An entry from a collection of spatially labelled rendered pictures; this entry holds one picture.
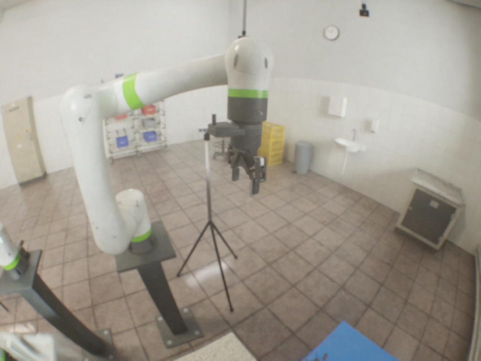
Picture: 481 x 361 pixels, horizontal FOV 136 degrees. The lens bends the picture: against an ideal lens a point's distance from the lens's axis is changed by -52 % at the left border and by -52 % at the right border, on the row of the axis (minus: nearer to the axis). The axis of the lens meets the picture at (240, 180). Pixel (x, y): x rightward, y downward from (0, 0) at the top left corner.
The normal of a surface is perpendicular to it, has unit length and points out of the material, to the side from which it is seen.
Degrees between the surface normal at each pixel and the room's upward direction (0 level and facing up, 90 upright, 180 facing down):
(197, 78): 107
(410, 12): 90
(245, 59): 98
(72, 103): 74
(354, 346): 0
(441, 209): 90
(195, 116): 90
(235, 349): 0
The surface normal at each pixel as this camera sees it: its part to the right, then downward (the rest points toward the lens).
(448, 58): -0.81, 0.23
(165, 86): 0.18, 0.75
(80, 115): 0.62, 0.48
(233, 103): -0.64, 0.32
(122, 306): 0.04, -0.90
